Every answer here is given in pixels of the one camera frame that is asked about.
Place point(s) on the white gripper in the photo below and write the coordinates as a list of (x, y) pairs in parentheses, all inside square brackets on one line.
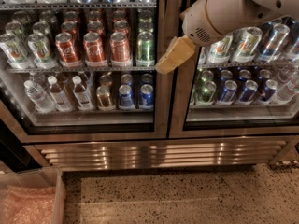
[(199, 23)]

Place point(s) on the glass fridge door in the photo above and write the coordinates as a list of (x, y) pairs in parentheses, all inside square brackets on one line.
[(79, 17), (274, 107)]

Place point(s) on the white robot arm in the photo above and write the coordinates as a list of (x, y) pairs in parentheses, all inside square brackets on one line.
[(256, 12)]

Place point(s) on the fridge 7up can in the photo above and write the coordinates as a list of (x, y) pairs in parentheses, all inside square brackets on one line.
[(247, 44), (219, 51)]

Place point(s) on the right fridge green can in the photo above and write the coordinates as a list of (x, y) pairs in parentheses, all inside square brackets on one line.
[(206, 93)]

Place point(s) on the fridge blue can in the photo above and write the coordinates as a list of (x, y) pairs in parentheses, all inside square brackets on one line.
[(227, 93), (248, 90)]

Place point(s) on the steel fridge bottom grille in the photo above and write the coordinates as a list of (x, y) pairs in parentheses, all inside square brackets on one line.
[(98, 156)]

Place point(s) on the green soda can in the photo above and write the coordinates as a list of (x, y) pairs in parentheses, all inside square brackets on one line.
[(145, 49)]

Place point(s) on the front right cola can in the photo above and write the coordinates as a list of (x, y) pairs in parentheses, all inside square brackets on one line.
[(120, 50)]

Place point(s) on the cola can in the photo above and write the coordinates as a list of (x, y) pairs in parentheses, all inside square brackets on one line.
[(67, 49), (95, 54), (120, 50)]

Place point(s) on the left blue can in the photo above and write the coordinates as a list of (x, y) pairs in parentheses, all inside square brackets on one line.
[(126, 97)]

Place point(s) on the front middle cola can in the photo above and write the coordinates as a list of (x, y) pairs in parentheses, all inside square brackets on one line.
[(95, 54)]

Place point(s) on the tall silver blue can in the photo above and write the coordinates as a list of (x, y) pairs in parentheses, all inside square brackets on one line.
[(269, 51)]

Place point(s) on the gold drink can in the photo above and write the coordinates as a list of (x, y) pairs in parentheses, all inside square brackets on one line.
[(105, 100)]

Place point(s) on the right water bottle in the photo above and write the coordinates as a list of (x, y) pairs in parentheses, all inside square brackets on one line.
[(82, 94)]

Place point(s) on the water bottle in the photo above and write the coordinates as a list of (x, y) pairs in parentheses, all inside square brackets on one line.
[(39, 97), (60, 95), (82, 94)]

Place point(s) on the front left cola can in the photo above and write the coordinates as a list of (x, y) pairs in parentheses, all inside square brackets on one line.
[(67, 49)]

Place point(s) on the middle water bottle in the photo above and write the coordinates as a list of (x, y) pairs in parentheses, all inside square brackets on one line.
[(60, 95)]

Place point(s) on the left water bottle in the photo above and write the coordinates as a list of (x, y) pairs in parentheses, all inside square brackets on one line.
[(39, 97)]

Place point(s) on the front left 7up can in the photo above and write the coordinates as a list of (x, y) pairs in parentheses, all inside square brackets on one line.
[(17, 54)]

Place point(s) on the clear plastic bin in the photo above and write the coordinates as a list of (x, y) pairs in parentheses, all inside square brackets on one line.
[(40, 178)]

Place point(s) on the pink bubble wrap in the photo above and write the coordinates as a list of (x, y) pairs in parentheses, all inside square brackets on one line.
[(26, 205)]

